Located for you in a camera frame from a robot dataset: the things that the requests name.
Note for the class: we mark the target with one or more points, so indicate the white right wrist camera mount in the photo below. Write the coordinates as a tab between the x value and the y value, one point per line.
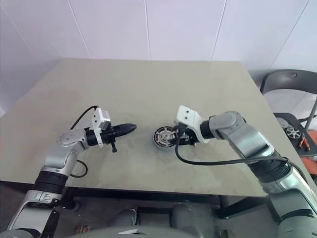
188	115

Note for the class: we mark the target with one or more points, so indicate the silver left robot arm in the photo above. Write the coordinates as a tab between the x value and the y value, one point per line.
53	158

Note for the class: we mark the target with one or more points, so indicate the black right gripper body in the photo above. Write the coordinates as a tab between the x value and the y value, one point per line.
188	137

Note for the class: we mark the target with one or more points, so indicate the grey robot torso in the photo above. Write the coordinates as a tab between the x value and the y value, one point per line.
161	231

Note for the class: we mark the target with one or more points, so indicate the grey round disc part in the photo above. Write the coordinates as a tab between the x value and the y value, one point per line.
281	122

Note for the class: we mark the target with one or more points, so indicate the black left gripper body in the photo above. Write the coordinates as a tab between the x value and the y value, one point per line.
107	136

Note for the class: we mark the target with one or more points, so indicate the black folding chair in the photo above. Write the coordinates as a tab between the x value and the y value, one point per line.
284	75

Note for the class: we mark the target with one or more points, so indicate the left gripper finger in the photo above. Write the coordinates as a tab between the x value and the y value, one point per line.
123	133
125	127

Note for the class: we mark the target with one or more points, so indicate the black stool seat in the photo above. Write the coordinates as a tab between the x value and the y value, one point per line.
292	146

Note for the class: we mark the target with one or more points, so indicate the grey metal disc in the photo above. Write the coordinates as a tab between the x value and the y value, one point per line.
163	136

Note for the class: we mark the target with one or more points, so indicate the black table frame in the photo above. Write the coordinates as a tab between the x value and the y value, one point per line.
138	196

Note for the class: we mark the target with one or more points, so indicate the silver spoked wheel part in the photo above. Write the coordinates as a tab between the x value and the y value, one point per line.
293	132

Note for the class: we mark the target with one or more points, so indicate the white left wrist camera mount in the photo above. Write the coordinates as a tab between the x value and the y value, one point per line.
97	119

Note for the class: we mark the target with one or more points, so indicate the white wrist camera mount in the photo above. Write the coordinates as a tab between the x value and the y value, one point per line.
188	115
97	119

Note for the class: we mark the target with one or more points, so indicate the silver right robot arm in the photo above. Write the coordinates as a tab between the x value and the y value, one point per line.
247	138

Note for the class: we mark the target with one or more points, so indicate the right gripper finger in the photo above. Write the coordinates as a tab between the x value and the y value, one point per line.
177	142
176	129

